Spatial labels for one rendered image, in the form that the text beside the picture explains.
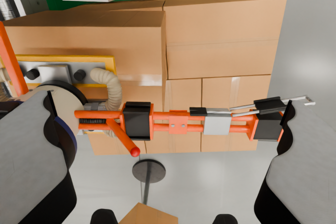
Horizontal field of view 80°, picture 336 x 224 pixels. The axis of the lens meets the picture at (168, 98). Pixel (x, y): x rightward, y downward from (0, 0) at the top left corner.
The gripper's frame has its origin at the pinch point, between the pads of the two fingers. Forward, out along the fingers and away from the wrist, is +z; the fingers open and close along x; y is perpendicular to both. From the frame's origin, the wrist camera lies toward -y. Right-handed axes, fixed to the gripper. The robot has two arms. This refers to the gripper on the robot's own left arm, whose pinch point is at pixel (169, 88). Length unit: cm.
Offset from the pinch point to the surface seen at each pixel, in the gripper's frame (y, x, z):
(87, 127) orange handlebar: 31, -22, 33
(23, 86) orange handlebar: 19, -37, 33
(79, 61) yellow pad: 16, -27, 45
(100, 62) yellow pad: 16, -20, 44
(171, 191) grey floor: 228, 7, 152
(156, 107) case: 39, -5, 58
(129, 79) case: 27, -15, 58
